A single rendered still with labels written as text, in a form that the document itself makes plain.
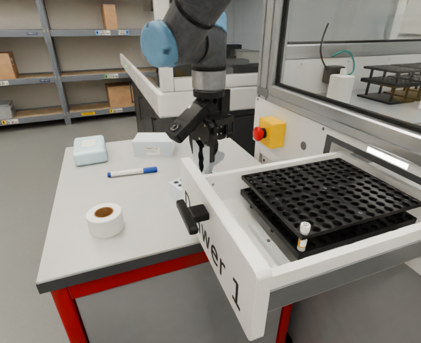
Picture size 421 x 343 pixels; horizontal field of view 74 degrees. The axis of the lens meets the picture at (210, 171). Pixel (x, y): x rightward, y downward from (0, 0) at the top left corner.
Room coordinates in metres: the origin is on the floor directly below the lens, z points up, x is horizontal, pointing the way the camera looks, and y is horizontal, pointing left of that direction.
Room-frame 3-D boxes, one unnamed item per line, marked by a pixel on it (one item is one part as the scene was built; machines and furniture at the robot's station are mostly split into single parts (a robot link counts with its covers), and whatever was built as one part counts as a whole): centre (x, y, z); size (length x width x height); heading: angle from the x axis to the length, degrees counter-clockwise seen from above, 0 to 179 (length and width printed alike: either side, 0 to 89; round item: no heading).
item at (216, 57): (0.64, 0.01, 1.11); 0.09 x 0.08 x 0.11; 141
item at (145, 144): (0.87, 0.19, 0.79); 0.13 x 0.09 x 0.05; 91
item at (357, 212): (0.40, -0.19, 0.87); 0.22 x 0.18 x 0.06; 110
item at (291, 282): (0.40, -0.20, 0.86); 0.40 x 0.26 x 0.06; 110
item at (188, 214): (0.32, 0.02, 0.91); 0.07 x 0.04 x 0.01; 20
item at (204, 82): (0.64, 0.01, 1.03); 0.08 x 0.08 x 0.05
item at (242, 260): (0.33, 0.00, 0.87); 0.29 x 0.02 x 0.11; 20
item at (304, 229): (0.29, -0.12, 0.89); 0.01 x 0.01 x 0.05
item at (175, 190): (0.61, 0.03, 0.78); 0.12 x 0.08 x 0.04; 131
